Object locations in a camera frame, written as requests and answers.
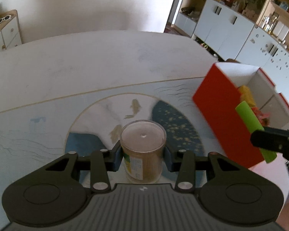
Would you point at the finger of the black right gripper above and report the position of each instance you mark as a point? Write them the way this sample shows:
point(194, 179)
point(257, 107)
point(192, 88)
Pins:
point(272, 139)

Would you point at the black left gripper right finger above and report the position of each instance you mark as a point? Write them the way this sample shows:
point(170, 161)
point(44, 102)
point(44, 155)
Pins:
point(181, 162)

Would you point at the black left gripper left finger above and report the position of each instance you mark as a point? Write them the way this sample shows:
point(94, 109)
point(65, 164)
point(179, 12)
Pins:
point(101, 162)

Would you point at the jar with green lid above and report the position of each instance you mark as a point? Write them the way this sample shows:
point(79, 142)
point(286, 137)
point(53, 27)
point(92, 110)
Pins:
point(143, 142)

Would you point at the red orange toy figure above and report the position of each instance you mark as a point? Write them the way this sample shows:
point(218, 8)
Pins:
point(264, 118)

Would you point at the light green marker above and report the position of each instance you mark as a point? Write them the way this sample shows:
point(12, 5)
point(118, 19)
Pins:
point(252, 123)

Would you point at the yellow small carton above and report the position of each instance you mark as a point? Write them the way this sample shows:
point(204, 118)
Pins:
point(246, 95)

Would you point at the red cardboard box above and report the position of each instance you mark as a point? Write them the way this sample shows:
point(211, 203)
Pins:
point(217, 98)

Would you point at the wooden sideboard with drawers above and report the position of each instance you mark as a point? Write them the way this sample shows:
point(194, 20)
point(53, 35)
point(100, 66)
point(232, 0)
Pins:
point(10, 33)

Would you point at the white sunglasses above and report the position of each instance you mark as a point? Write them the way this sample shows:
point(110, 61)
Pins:
point(5, 18)

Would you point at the white cabinet wall unit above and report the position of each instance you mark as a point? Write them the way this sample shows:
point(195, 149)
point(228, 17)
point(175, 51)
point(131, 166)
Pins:
point(252, 32)

